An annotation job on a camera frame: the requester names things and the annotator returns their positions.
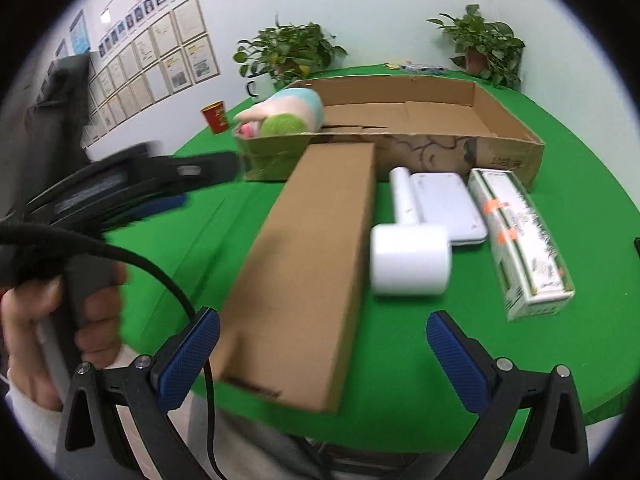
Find person's left hand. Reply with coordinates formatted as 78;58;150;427
0;264;127;409

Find white hair dryer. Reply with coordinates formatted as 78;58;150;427
371;167;452;297

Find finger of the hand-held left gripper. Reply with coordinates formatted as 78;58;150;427
100;192;188;233
147;151;242;196

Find blue wall poster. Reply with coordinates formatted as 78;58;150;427
69;10;90;53

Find person's left forearm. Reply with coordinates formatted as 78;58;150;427
4;370;68;461

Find pastel plush toy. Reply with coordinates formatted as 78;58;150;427
234;87;325;139

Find red paper cup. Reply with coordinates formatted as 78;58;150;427
201;101;230;135

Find green and white package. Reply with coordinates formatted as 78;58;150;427
467;168;576;322

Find bushy potted plant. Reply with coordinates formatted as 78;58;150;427
232;15;348;91

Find long brown cardboard box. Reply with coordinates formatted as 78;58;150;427
209;142;377;415

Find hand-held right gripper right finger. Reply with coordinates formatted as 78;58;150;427
426;310;591;480

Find dark grey panel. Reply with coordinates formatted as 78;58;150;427
20;52;98;161

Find green tablecloth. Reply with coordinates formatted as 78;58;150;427
102;62;640;453

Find potted plant in brown pot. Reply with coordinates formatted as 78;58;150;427
426;5;526;91

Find large cardboard box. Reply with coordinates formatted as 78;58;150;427
232;77;546;193

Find colourful papers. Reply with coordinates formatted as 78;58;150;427
385;61;448;76

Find white device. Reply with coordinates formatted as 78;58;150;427
410;172;489;246

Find wall of framed certificates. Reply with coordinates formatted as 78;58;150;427
80;0;221;146

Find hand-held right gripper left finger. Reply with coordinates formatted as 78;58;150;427
54;306;223;480

